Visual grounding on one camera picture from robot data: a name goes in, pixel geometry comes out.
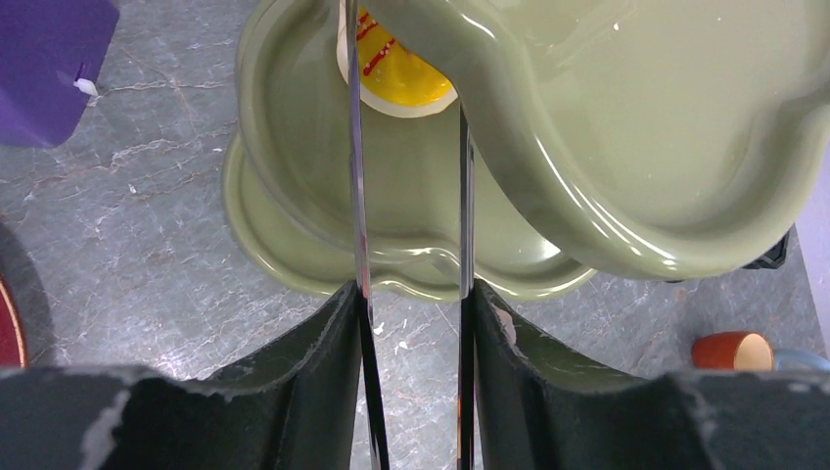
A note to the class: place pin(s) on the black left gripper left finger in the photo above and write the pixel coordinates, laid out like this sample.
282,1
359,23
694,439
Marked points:
288,405

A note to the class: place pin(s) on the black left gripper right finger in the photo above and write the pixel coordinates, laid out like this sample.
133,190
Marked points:
543,405

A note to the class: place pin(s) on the metal tongs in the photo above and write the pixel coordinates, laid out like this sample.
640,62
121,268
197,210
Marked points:
466,409

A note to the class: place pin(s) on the yellow pink donut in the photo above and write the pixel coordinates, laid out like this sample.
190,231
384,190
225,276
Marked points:
394,81

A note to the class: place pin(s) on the pink cream mug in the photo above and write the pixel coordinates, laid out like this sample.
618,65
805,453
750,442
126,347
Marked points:
733,350

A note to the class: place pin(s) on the blue mug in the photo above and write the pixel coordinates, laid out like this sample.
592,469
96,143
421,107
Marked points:
783,358

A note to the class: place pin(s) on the black poker chip case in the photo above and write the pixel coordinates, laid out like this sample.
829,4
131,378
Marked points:
773,258

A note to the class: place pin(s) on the red round tray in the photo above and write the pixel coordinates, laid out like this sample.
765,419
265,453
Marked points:
13,347

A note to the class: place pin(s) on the green three-tier serving stand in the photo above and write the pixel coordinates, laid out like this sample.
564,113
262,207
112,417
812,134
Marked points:
660,140

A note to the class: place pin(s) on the purple metronome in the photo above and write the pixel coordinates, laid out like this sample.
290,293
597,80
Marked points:
51,56

